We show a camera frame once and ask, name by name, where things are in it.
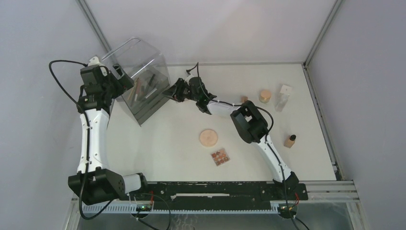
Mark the clear liquid bottle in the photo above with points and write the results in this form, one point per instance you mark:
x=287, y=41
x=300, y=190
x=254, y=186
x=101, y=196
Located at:
x=283, y=97

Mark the clear acrylic makeup organizer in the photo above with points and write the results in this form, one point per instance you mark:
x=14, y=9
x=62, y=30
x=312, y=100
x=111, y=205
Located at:
x=138, y=59

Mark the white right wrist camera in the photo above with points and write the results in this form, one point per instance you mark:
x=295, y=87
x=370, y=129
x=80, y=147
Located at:
x=190, y=76

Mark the dark concealer stick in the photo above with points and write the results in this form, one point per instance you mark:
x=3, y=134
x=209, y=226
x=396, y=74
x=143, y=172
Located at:
x=150, y=82

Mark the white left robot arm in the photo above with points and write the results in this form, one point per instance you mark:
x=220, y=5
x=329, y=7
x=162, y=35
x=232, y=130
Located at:
x=94, y=182

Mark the eyeshadow palette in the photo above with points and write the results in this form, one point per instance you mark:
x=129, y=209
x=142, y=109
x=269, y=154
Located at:
x=220, y=157

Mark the cream jar gold lid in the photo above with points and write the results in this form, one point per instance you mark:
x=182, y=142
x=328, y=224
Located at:
x=264, y=96

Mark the round beige sponge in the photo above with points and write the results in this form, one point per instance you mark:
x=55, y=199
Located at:
x=208, y=138

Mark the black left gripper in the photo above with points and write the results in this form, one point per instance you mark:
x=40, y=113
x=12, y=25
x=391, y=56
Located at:
x=123, y=84

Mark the BB cream tube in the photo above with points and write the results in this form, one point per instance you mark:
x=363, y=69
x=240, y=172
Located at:
x=244, y=99

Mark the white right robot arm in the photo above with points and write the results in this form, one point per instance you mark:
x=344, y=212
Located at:
x=249, y=122

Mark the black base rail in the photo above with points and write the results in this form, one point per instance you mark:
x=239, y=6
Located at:
x=216, y=196

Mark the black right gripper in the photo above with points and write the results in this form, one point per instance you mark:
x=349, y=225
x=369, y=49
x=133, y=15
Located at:
x=175, y=90

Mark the wooden handle brush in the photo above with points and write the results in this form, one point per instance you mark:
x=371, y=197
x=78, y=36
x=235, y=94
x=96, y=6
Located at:
x=137, y=89

